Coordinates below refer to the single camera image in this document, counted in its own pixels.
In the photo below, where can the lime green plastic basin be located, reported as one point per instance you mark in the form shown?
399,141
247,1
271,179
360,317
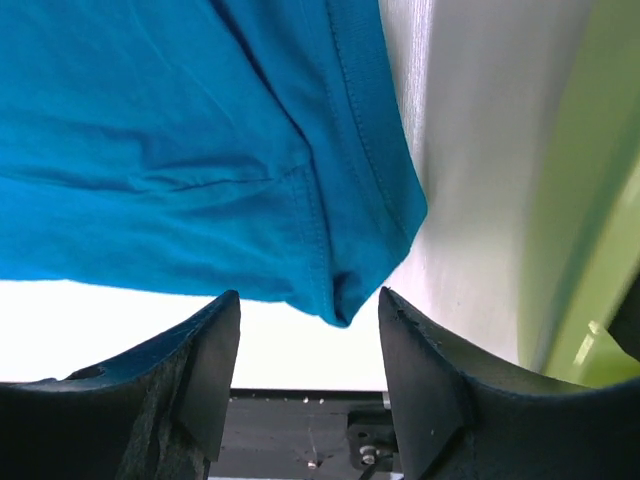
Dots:
581,252

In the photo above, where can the teal blue t-shirt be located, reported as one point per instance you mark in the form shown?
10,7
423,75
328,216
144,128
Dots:
193,147

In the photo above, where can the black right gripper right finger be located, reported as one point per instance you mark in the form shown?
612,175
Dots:
460,412

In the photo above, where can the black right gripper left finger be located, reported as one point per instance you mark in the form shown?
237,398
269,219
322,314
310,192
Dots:
155,411

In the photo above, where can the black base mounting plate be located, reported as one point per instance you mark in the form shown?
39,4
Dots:
308,434

